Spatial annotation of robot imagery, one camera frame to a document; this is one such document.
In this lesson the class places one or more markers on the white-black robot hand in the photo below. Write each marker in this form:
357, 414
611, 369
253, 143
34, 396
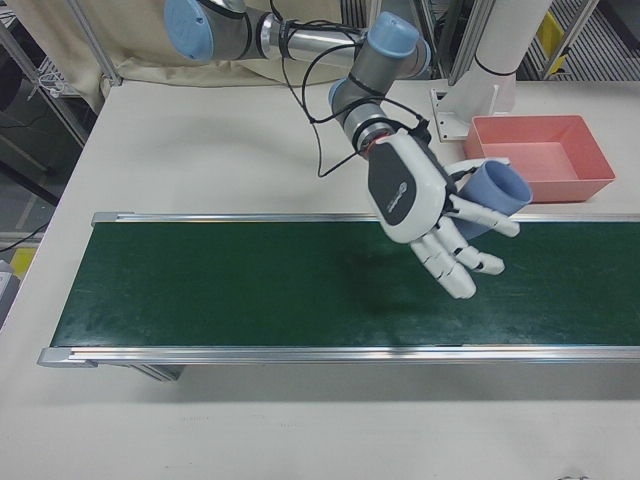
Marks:
405, 190

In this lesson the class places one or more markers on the blue cup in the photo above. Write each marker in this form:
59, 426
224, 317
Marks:
495, 190

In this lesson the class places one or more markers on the grey UR5e arm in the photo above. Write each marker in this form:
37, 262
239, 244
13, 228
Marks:
380, 65

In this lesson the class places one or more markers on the pink plastic box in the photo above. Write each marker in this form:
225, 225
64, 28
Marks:
550, 155

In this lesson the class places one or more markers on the grey floor box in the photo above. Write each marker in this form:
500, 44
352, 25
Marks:
7, 295

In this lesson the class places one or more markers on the green conveyor belt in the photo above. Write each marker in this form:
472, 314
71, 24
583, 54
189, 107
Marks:
250, 280

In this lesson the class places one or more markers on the grey ribbed grille panel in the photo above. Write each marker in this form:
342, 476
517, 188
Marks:
600, 45

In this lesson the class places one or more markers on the beige curtain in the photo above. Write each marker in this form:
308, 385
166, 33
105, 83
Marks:
125, 40

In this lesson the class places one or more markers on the aluminium frame enclosure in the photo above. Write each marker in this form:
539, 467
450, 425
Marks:
400, 10

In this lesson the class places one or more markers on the yellow bracket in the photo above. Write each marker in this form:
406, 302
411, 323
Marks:
550, 35

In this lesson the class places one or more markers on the slanted aluminium frame post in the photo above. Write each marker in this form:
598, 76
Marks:
100, 50

